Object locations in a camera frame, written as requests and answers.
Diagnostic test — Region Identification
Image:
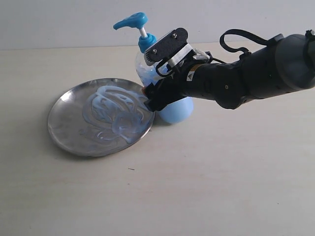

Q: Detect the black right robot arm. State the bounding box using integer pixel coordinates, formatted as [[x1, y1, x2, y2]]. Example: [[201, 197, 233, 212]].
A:
[[143, 28, 315, 111]]

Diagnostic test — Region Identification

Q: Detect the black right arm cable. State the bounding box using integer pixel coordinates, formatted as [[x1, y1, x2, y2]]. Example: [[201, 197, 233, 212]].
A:
[[211, 29, 269, 64]]

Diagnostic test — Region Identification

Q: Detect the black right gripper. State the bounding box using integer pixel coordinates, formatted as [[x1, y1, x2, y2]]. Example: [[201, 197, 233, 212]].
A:
[[142, 58, 212, 112]]

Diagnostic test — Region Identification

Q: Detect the round steel plate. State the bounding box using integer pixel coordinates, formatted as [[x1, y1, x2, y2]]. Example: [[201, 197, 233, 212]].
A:
[[47, 78, 155, 157]]

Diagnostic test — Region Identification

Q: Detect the clear pump bottle blue lotion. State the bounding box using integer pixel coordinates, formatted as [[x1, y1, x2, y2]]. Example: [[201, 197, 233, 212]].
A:
[[113, 12, 193, 124]]

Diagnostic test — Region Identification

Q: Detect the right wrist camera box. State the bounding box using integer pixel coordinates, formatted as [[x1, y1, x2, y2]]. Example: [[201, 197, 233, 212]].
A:
[[144, 28, 189, 66]]

